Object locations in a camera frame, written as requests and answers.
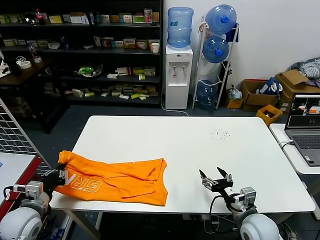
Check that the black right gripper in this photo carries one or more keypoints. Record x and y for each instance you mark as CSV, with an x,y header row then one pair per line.
x,y
223,187

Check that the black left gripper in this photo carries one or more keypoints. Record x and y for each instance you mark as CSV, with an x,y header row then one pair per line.
x,y
50,180

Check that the orange t-shirt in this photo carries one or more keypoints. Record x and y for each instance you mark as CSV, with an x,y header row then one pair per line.
x,y
112,180

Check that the pile of grey blue clothes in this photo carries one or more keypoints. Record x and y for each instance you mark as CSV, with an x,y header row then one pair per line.
x,y
311,67

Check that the large white table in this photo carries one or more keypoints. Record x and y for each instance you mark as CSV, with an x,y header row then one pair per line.
x,y
175,140

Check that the small white side table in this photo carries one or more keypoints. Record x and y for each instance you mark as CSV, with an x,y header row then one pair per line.
x,y
276,130

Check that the yellow plastic crate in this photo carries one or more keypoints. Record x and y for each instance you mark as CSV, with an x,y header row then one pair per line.
x,y
262,115

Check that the small cardboard box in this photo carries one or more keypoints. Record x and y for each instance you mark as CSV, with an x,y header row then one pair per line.
x,y
234,102

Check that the open cardboard box red rim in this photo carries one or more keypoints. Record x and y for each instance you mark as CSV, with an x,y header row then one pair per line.
x,y
251,99

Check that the grey plastic bag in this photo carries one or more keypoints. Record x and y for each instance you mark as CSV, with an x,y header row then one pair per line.
x,y
234,92

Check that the white water dispenser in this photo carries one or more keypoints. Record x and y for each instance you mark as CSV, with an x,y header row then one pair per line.
x,y
178,94

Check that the grey laptop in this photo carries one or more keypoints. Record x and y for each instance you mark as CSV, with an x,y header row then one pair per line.
x,y
306,142

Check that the clear bowl with green packets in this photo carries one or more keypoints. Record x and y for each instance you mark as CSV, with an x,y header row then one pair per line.
x,y
87,71

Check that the brown wooden table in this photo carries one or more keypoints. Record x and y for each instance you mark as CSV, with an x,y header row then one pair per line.
x,y
23,74

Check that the blue bag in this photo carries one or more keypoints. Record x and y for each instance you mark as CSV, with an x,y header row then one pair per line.
x,y
267,86

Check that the white tape roll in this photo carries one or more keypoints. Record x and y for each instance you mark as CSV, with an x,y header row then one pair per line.
x,y
25,66

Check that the black cylinder container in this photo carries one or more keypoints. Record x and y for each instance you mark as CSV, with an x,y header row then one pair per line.
x,y
14,67

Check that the white jug rack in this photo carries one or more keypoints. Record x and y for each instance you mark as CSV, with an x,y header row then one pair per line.
x,y
198,64

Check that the red white medicine box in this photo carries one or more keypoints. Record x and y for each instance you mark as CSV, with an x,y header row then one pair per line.
x,y
123,71

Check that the clear bottle purple label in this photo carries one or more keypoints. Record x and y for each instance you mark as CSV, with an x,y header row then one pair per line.
x,y
32,52

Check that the large brown cardboard box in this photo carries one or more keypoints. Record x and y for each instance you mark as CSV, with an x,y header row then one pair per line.
x,y
293,77

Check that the dark blue bottle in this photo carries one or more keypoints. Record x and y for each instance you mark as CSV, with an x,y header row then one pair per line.
x,y
64,44

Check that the black shelving unit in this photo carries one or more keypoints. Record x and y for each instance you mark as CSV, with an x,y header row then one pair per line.
x,y
112,51

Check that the white paper cup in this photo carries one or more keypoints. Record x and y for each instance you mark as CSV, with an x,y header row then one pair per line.
x,y
155,48

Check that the yellow white medicine box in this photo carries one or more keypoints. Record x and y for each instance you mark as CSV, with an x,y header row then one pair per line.
x,y
130,43

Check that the orange white medicine box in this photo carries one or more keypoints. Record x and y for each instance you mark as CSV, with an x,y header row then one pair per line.
x,y
142,44

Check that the yellow green box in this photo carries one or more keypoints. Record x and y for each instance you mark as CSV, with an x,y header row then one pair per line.
x,y
55,19

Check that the plain white box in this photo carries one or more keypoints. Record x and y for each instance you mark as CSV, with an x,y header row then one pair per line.
x,y
76,20

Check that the cola bottle red cap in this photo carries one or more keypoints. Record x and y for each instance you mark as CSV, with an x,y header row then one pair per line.
x,y
40,19

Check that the shiny round bowl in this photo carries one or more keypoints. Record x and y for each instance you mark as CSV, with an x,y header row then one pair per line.
x,y
30,19

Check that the blue water jug with label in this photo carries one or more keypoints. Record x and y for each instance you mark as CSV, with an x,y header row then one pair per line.
x,y
179,27

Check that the white blue box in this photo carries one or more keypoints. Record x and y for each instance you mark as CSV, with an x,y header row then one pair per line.
x,y
105,19

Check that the yellow flat box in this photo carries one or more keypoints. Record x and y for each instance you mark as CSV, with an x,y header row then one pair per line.
x,y
114,19

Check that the teal white box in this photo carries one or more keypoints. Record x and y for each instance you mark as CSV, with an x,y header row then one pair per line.
x,y
125,18

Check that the green white flat box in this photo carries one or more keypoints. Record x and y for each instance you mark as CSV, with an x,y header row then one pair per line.
x,y
139,19

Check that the orange yellow box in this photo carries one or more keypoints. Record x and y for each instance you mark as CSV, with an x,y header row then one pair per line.
x,y
156,17

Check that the pink floral box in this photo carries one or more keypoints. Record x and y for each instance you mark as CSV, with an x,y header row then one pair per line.
x,y
148,16

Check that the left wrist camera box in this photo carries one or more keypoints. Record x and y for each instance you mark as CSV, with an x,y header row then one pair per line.
x,y
33,189

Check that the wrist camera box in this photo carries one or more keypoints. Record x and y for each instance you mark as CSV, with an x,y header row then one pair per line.
x,y
33,189
247,195

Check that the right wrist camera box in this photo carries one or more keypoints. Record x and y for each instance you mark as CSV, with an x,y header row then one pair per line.
x,y
247,195

